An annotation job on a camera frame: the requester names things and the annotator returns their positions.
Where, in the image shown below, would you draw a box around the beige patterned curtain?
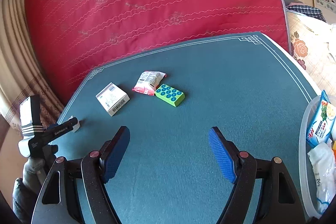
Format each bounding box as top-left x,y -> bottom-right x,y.
1,0 -> 64,134

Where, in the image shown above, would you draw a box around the red white snack sachet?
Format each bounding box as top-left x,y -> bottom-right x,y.
132,71 -> 166,96

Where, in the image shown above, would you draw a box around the orange yellow toy brick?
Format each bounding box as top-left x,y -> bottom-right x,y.
331,141 -> 336,160

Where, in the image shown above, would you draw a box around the clear plastic bowl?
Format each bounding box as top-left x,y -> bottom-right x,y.
298,91 -> 335,218

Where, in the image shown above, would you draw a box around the floral bed sheet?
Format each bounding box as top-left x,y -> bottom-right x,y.
286,11 -> 336,96

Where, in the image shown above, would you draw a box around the white cardboard box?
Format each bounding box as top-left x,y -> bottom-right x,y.
96,83 -> 130,117

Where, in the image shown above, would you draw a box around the plaid pillow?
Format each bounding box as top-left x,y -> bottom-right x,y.
284,0 -> 326,22

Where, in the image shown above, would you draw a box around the blue white soap packet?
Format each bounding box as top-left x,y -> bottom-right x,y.
306,90 -> 335,148

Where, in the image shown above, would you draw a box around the small white cube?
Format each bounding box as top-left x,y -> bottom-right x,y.
72,120 -> 80,132

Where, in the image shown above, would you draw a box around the teal table mat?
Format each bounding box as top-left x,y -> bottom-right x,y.
56,34 -> 317,223

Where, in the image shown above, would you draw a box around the grey gloved left hand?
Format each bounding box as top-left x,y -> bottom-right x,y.
13,153 -> 56,223

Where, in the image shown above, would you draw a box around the red quilted mattress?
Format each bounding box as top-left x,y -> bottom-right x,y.
25,0 -> 290,103

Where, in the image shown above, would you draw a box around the white printed plastic bag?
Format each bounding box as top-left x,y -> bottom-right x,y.
307,143 -> 335,214

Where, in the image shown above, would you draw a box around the green box blue dots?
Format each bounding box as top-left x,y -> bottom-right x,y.
155,84 -> 185,107

